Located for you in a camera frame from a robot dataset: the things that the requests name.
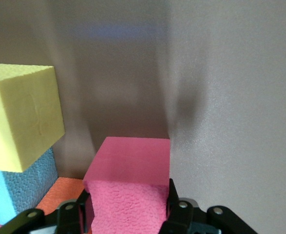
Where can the blue foam cube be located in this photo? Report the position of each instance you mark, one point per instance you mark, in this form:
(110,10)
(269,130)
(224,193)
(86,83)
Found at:
(23,185)

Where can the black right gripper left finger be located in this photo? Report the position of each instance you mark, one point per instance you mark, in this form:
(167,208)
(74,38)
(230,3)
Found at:
(72,217)

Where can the orange foam cube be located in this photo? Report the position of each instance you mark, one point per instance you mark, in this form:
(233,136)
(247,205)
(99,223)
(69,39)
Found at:
(62,192)

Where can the yellow foam cube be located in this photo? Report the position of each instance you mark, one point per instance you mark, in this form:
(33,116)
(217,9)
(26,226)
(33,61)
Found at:
(18,114)

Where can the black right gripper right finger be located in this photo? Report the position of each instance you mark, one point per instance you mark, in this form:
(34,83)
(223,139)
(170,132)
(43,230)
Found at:
(181,217)

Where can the red foam cube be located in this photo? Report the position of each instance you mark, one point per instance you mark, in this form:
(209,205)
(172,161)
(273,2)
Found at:
(130,175)

